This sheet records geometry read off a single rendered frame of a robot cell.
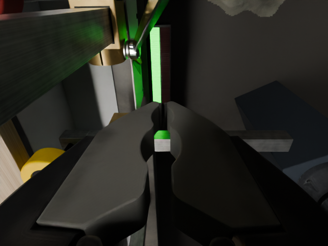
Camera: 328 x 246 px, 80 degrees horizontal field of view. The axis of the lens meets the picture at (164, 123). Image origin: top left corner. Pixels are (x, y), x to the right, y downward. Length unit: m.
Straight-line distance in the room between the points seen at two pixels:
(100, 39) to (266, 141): 0.33
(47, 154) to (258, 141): 0.36
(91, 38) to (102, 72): 0.36
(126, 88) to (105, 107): 0.15
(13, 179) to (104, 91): 0.29
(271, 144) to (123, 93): 0.32
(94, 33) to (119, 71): 0.25
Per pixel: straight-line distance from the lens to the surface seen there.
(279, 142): 0.42
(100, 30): 0.21
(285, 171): 0.84
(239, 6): 0.25
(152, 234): 0.86
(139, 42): 0.20
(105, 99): 0.57
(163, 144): 0.37
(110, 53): 0.26
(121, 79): 0.45
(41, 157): 0.34
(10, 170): 0.39
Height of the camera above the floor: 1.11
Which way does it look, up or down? 58 degrees down
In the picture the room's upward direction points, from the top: 178 degrees counter-clockwise
